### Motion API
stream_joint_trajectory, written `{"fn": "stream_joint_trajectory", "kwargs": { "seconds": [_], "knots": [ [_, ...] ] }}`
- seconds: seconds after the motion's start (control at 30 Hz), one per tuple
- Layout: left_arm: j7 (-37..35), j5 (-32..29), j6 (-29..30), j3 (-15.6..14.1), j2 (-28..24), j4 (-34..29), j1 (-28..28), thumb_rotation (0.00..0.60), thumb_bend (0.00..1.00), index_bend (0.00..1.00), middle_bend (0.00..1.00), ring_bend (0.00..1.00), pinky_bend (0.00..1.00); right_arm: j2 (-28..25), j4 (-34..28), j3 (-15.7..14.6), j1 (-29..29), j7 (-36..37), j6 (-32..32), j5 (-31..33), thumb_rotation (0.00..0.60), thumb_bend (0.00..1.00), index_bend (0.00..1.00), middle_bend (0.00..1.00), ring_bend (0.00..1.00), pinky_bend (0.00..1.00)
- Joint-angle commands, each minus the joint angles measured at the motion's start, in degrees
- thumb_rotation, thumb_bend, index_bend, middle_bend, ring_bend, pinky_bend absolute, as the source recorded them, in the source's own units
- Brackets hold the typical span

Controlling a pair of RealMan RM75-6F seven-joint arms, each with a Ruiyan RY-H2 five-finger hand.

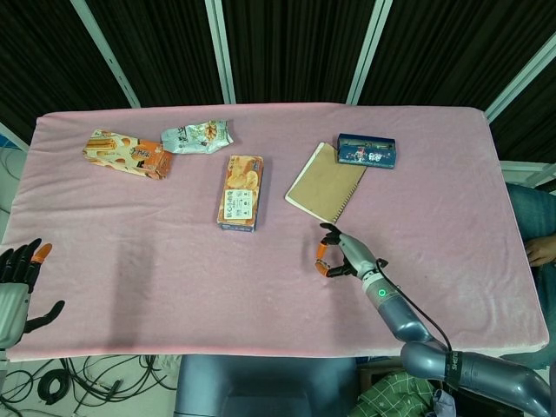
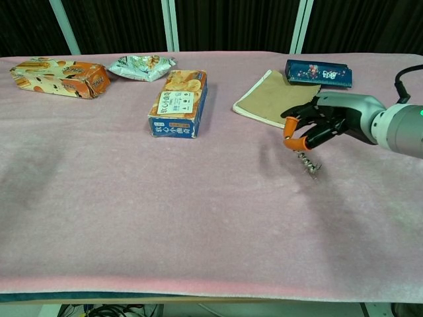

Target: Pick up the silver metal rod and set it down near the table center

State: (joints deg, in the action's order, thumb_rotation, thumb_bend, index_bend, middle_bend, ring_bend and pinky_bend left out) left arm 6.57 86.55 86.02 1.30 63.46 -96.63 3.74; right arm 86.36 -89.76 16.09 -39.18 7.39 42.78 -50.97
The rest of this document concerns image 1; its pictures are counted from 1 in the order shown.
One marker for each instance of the person's left hand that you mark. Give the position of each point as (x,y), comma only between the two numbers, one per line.
(543,252)

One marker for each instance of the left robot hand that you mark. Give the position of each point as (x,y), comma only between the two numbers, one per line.
(11,304)

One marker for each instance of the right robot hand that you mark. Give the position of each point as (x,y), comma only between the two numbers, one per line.
(356,254)

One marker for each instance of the silver metal chain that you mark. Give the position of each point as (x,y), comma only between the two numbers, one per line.
(322,262)

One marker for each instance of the person's blue jeans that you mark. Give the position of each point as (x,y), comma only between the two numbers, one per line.
(532,208)

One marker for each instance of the brown spiral notebook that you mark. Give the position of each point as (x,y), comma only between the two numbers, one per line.
(326,187)

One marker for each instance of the blue pencil case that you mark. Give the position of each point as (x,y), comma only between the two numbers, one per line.
(367,156)

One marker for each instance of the brown cardboard box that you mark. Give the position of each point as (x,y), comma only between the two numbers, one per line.
(373,368)

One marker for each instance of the black pleated partition panel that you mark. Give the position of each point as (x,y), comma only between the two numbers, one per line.
(43,56)
(456,52)
(295,52)
(538,121)
(160,52)

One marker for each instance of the blue orange cookie box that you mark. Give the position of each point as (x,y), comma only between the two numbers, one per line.
(241,191)

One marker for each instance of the green checkered cloth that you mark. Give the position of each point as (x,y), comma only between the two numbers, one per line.
(386,397)

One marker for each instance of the grey robot torso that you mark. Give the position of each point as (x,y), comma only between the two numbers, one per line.
(260,386)

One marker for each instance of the black waste bin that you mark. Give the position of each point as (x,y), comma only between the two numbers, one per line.
(486,406)

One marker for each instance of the pink table cloth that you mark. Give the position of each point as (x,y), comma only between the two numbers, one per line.
(174,260)

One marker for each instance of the light blue crumpled cloth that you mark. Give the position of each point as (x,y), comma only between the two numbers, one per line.
(445,404)

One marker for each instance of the crumpled orange snack box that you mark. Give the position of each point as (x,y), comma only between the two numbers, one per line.
(117,152)

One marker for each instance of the silver green snack bag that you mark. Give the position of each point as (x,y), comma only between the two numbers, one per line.
(195,137)

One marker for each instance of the white partition post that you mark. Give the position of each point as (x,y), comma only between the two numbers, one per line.
(521,81)
(11,137)
(107,52)
(221,52)
(369,52)

